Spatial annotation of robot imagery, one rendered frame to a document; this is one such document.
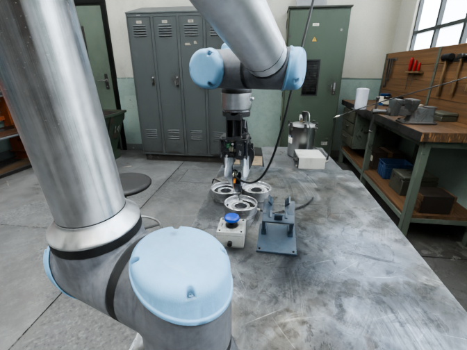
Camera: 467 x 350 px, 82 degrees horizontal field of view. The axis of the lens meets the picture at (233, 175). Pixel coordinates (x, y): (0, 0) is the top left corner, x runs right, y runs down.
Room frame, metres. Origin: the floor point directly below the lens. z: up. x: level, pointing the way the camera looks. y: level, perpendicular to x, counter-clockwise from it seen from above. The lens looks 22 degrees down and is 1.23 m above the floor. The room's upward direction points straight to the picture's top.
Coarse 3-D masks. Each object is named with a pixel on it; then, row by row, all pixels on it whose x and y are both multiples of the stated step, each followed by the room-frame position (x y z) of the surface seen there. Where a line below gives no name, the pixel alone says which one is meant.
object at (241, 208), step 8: (224, 200) 0.76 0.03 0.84; (232, 200) 0.78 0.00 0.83; (240, 200) 0.79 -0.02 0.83; (248, 200) 0.78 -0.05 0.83; (224, 208) 0.73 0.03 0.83; (240, 208) 0.77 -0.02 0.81; (248, 208) 0.73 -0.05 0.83; (256, 208) 0.73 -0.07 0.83; (240, 216) 0.69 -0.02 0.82; (248, 216) 0.70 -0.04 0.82
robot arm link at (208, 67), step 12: (192, 60) 0.56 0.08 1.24; (204, 60) 0.55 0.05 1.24; (216, 60) 0.54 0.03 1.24; (228, 60) 0.55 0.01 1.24; (192, 72) 0.56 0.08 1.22; (204, 72) 0.55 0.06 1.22; (216, 72) 0.54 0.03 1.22; (228, 72) 0.55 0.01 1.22; (204, 84) 0.55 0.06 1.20; (216, 84) 0.55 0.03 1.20; (228, 84) 0.56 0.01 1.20; (240, 84) 0.55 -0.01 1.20
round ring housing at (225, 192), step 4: (216, 184) 0.89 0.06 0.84; (220, 184) 0.90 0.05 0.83; (224, 184) 0.91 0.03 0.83; (228, 184) 0.91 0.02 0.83; (212, 188) 0.87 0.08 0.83; (220, 188) 0.88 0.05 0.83; (224, 188) 0.88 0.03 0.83; (228, 188) 0.88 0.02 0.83; (232, 188) 0.88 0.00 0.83; (212, 192) 0.84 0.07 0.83; (216, 192) 0.82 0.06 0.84; (220, 192) 0.84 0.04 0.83; (224, 192) 0.88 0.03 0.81; (228, 192) 0.84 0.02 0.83; (232, 192) 0.82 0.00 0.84; (236, 192) 0.82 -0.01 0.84; (212, 196) 0.84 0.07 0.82; (216, 196) 0.82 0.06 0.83; (220, 196) 0.81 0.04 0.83; (224, 196) 0.81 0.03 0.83; (228, 196) 0.81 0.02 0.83; (216, 200) 0.83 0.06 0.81; (220, 200) 0.81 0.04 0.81
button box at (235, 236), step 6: (222, 222) 0.62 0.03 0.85; (240, 222) 0.62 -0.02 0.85; (222, 228) 0.59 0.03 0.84; (228, 228) 0.59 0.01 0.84; (234, 228) 0.59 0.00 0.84; (240, 228) 0.59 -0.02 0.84; (216, 234) 0.58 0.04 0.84; (222, 234) 0.58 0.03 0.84; (228, 234) 0.57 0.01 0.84; (234, 234) 0.57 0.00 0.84; (240, 234) 0.57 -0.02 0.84; (222, 240) 0.58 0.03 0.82; (228, 240) 0.57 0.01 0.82; (234, 240) 0.57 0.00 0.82; (240, 240) 0.57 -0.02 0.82; (228, 246) 0.56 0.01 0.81; (234, 246) 0.57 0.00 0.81; (240, 246) 0.57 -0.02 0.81
